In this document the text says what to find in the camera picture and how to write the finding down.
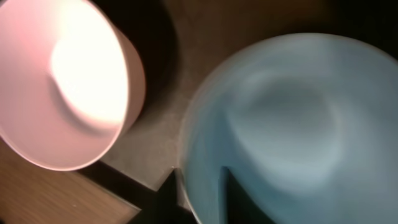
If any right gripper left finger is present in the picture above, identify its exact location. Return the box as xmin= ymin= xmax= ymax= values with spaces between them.
xmin=127 ymin=168 xmax=198 ymax=224

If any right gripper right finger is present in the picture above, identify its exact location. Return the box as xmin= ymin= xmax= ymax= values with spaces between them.
xmin=221 ymin=167 xmax=275 ymax=224

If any light blue bowl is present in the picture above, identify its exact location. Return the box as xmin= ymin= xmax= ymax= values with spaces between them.
xmin=180 ymin=33 xmax=397 ymax=223

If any pink round bowl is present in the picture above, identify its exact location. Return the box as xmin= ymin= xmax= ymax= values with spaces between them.
xmin=1 ymin=0 xmax=146 ymax=171

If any dark brown serving tray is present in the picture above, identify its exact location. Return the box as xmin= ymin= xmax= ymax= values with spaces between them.
xmin=81 ymin=0 xmax=397 ymax=209

